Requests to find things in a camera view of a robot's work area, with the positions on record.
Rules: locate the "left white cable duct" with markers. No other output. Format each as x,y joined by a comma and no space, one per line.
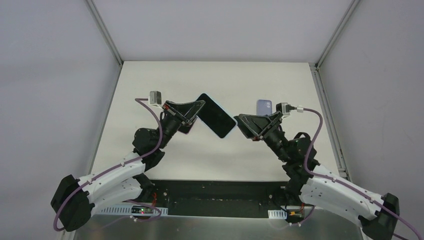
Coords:
125,210

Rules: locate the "right white cable duct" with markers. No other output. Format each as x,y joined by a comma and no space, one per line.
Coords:
277,214

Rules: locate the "black phone purple frame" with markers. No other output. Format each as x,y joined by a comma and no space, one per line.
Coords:
186,128

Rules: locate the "lavender phone case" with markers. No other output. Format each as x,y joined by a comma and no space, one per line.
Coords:
264,107

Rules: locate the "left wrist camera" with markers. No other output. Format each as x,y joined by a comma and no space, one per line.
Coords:
155,98

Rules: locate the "black phone light blue case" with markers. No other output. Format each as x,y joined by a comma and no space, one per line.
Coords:
215,117

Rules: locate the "white cable duct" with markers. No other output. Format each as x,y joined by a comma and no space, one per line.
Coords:
125,210
277,214

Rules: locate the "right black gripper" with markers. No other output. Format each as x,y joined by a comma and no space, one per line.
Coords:
269,125

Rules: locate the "left controller board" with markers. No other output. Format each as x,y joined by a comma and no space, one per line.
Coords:
141,210

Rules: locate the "right aluminium frame rail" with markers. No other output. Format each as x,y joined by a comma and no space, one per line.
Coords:
328,118

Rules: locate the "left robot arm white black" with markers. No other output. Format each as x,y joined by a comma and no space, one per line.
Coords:
77,199

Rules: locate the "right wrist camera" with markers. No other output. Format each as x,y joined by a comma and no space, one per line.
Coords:
285,108

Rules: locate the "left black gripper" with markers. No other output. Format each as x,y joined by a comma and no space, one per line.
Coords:
175,113

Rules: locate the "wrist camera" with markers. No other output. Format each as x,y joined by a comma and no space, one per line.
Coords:
155,98
285,108

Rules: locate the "right controller board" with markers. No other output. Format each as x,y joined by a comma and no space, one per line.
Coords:
295,216

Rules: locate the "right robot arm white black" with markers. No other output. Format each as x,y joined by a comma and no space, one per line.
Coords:
311,183

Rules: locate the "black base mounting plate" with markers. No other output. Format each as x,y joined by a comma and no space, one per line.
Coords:
228,199

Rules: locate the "controller board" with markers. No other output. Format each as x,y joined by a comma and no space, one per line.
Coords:
295,216
141,210

